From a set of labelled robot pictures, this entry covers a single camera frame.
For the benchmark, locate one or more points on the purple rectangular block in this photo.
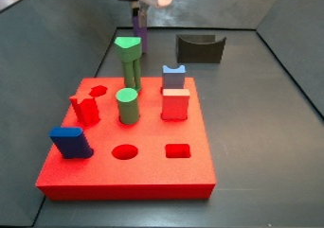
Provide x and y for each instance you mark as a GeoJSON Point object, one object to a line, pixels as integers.
{"type": "Point", "coordinates": [139, 32]}

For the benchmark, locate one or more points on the green cylinder peg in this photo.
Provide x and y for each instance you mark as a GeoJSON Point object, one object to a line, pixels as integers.
{"type": "Point", "coordinates": [127, 105]}

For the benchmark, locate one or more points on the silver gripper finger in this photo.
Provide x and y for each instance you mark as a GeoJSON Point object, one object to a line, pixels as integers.
{"type": "Point", "coordinates": [133, 6]}
{"type": "Point", "coordinates": [143, 15]}

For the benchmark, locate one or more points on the red rectangular peg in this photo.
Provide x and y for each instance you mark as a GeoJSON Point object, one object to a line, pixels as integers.
{"type": "Point", "coordinates": [174, 104]}

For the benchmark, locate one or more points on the red peg board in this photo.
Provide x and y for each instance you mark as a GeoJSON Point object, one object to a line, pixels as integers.
{"type": "Point", "coordinates": [152, 160]}

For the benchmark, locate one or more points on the light blue notched peg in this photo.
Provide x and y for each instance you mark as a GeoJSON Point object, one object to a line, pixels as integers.
{"type": "Point", "coordinates": [172, 77]}

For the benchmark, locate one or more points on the dark blue rounded peg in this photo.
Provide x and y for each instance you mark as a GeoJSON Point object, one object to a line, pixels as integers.
{"type": "Point", "coordinates": [71, 142]}

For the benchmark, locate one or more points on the green arch-legged block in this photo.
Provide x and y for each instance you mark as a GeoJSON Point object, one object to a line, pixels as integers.
{"type": "Point", "coordinates": [128, 50]}

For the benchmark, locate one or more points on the red star peg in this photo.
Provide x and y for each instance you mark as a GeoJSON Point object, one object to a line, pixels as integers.
{"type": "Point", "coordinates": [85, 109]}

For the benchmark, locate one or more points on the black curved stand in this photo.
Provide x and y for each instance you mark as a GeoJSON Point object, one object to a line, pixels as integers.
{"type": "Point", "coordinates": [198, 48]}

